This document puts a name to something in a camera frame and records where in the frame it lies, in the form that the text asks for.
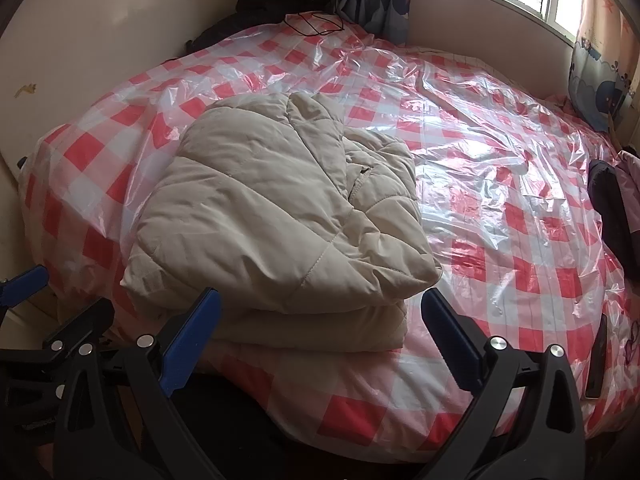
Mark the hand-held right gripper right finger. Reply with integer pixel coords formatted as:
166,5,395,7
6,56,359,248
410,287,588,480

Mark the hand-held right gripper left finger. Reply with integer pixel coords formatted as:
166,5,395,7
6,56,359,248
52,287,226,480

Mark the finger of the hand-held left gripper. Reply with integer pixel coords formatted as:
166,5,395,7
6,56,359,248
0,265,49,321
42,297,117,361

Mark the beige quilted jacket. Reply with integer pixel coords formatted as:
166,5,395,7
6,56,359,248
120,91,443,361

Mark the black phone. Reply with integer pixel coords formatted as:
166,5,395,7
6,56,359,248
584,312,608,401

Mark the bed with checked plastic sheet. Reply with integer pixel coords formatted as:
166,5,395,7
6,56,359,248
17,17,640,453

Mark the purple and black jacket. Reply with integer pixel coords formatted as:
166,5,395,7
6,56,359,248
587,147,640,281

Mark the peach and blue curtain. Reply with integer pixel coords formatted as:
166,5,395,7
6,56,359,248
567,0,633,133

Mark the blue patterned curtain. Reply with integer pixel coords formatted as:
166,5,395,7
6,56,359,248
336,0,413,47

